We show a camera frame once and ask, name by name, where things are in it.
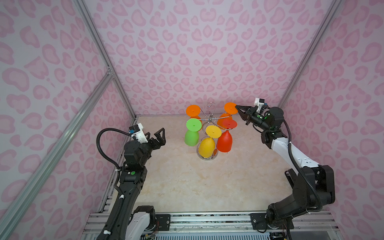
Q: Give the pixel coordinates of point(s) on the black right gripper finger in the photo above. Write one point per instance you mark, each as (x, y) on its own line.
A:
(245, 109)
(244, 115)

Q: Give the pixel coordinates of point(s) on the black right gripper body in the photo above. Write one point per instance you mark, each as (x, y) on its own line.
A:
(259, 120)

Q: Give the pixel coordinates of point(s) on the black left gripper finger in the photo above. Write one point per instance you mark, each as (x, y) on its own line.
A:
(157, 143)
(160, 136)

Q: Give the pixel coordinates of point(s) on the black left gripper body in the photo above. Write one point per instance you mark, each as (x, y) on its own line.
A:
(146, 149)

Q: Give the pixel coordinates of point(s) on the orange wine glass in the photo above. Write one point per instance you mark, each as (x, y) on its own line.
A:
(193, 111)
(230, 110)

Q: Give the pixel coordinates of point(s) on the red wine glass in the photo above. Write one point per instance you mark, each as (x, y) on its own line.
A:
(225, 141)

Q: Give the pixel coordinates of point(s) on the yellow wine glass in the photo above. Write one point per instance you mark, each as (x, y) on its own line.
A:
(207, 146)

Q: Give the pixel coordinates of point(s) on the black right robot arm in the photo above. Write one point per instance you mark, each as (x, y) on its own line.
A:
(313, 184)

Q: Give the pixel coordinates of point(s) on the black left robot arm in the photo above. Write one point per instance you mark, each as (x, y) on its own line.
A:
(126, 222)

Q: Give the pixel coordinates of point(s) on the green wine glass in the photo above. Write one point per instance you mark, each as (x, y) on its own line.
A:
(192, 135)

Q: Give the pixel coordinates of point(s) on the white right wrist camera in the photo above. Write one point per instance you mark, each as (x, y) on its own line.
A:
(260, 103)

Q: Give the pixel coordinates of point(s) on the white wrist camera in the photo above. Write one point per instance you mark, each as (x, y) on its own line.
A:
(137, 133)
(260, 103)

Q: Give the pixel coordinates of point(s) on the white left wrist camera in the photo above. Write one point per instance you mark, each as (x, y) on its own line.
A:
(137, 133)

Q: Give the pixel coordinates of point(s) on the chrome wire wine glass rack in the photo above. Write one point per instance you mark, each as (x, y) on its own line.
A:
(208, 118)

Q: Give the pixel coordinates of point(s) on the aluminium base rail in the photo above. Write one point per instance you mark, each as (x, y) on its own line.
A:
(240, 226)

